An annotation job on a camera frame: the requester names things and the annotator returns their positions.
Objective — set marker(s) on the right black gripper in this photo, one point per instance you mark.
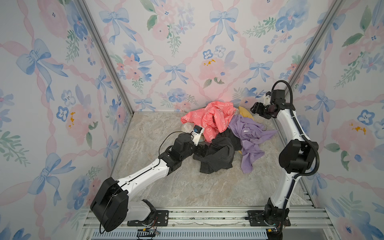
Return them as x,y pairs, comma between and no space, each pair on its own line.
256,109

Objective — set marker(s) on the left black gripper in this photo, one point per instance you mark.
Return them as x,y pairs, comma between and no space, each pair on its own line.
199,148

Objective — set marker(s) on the yellow cloth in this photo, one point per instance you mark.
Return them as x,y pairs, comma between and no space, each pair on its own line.
245,113

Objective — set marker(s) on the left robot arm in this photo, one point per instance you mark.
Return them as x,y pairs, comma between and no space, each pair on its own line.
112,205

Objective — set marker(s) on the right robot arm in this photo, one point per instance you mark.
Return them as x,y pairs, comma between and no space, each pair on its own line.
299,158

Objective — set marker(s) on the black cloth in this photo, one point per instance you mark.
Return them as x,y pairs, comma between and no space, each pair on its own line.
219,154

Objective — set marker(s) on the purple cloth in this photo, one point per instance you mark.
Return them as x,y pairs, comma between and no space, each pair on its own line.
251,135

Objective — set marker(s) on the white floral cloth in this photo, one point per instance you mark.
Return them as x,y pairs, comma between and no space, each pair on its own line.
187,127

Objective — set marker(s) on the pink patterned cloth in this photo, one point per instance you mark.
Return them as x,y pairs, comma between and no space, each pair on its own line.
214,118

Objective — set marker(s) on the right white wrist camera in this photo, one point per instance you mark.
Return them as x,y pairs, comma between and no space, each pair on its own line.
267,99

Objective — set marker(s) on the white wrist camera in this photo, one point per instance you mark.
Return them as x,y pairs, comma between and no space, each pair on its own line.
267,99
196,134

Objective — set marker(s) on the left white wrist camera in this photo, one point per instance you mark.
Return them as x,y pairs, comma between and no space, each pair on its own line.
196,134

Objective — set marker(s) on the right aluminium corner post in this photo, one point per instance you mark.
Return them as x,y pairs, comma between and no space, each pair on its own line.
300,74

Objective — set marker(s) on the aluminium corner post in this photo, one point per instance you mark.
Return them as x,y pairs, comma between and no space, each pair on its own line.
300,74
95,34

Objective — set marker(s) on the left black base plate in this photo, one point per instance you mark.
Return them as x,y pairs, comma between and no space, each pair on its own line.
159,218

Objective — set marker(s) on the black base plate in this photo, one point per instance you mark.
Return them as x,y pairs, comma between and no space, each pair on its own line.
258,218
159,218

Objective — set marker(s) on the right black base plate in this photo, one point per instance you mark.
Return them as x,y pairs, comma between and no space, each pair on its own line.
258,218

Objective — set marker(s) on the aluminium rail frame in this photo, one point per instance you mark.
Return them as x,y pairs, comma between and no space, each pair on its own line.
220,223

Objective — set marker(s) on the left aluminium corner post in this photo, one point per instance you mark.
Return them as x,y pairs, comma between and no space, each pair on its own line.
95,34

